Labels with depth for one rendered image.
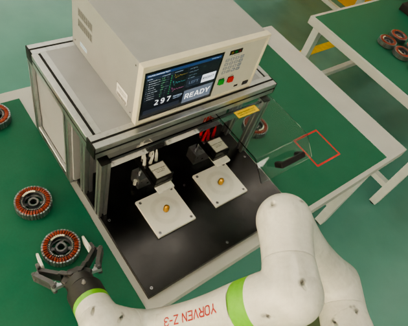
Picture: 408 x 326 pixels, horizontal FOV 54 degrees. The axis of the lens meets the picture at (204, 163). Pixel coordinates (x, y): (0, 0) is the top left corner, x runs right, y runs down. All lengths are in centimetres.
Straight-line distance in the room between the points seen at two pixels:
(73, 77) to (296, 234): 77
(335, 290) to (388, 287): 147
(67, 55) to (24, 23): 207
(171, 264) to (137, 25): 71
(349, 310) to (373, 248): 154
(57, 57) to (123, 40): 31
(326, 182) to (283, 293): 100
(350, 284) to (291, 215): 40
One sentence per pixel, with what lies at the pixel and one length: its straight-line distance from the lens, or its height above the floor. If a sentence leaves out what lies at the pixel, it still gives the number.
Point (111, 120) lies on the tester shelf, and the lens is 112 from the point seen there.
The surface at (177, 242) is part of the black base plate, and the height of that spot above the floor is 77.
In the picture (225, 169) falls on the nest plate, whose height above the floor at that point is 78.
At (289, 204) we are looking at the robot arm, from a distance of 86.
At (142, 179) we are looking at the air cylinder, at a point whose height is 82.
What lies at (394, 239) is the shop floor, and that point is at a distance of 283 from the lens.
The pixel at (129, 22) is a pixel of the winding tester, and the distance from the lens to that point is 112.
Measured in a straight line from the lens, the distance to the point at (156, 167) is 128.
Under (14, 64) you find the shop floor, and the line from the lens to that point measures 302.
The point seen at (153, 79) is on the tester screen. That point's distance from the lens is 103.
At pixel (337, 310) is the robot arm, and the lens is 117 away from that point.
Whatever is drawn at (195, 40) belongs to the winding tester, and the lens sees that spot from 111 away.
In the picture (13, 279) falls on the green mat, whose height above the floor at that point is 75.
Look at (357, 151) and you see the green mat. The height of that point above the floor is 75.
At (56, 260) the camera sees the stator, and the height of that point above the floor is 78.
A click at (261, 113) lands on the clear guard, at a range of 135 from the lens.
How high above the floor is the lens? 194
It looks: 50 degrees down
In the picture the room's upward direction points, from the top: 21 degrees clockwise
